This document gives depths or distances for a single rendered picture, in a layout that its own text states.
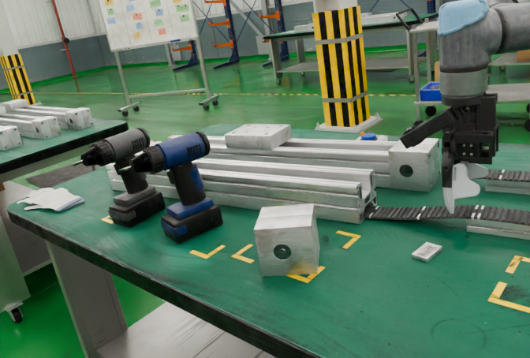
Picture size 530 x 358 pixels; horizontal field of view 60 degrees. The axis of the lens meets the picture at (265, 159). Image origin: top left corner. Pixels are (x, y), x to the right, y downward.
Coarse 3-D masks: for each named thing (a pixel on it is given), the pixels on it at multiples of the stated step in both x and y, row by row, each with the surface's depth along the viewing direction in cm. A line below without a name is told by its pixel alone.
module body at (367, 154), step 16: (224, 144) 137; (288, 144) 131; (304, 144) 127; (320, 144) 125; (336, 144) 122; (352, 144) 119; (368, 144) 117; (384, 144) 115; (240, 160) 133; (256, 160) 130; (272, 160) 126; (288, 160) 123; (304, 160) 120; (320, 160) 118; (336, 160) 116; (352, 160) 114; (368, 160) 111; (384, 160) 108; (384, 176) 109
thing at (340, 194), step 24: (216, 168) 123; (240, 168) 118; (264, 168) 113; (288, 168) 109; (312, 168) 106; (336, 168) 104; (168, 192) 126; (216, 192) 117; (240, 192) 111; (264, 192) 106; (288, 192) 102; (312, 192) 99; (336, 192) 97; (360, 192) 95; (336, 216) 97; (360, 216) 96
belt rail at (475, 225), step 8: (472, 224) 85; (480, 224) 84; (488, 224) 83; (496, 224) 82; (504, 224) 82; (512, 224) 81; (472, 232) 85; (480, 232) 84; (488, 232) 84; (496, 232) 83; (504, 232) 82; (512, 232) 81; (520, 232) 81; (528, 232) 80
